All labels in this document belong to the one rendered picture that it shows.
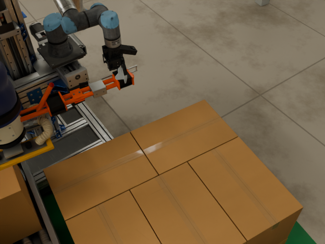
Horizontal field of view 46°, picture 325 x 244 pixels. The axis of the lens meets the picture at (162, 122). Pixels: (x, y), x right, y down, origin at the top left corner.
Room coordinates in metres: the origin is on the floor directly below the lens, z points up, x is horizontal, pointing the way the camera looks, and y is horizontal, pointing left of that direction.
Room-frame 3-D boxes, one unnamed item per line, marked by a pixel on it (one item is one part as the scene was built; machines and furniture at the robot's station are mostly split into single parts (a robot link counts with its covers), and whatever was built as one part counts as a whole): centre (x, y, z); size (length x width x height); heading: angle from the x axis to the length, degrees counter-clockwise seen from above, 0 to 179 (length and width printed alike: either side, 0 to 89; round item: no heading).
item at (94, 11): (1.50, 0.28, 1.51); 0.11 x 0.11 x 0.08; 28
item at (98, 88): (1.36, 0.31, 1.19); 0.07 x 0.07 x 0.04; 28
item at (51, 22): (1.88, 0.60, 1.20); 0.13 x 0.12 x 0.14; 118
